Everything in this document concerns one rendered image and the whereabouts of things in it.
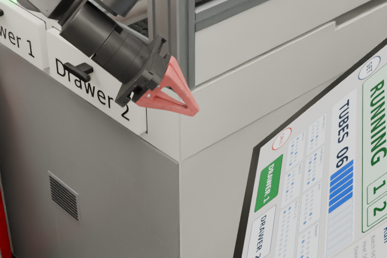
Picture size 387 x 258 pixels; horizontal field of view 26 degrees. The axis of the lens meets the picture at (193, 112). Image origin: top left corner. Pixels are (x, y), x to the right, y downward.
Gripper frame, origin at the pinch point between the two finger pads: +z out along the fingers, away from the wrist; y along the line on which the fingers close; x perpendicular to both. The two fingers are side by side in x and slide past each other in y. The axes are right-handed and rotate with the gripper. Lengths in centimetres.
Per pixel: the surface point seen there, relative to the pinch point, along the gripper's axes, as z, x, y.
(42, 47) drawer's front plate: -16, 43, 53
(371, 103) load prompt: 15.4, -17.3, -0.9
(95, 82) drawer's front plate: -5, 34, 41
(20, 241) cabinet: 15, 110, 70
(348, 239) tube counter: 15.2, -13.6, -23.3
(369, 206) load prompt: 15.3, -16.6, -20.3
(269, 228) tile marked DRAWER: 15.1, 0.1, -10.9
